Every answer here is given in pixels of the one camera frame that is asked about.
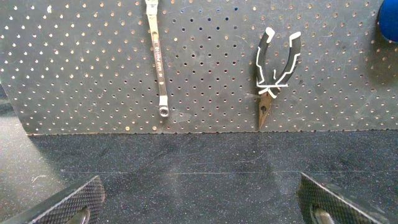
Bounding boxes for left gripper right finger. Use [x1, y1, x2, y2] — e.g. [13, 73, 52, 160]
[295, 172, 391, 224]

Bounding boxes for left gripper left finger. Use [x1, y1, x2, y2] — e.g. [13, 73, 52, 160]
[0, 175, 106, 224]

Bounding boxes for pliers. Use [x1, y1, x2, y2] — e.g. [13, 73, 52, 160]
[255, 27, 302, 130]

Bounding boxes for wrench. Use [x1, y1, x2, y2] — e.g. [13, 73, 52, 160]
[144, 0, 170, 118]

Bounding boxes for roll of blue tape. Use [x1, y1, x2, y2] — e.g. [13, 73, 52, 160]
[377, 0, 398, 44]

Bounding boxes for black pegboard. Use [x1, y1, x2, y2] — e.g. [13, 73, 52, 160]
[0, 0, 398, 136]

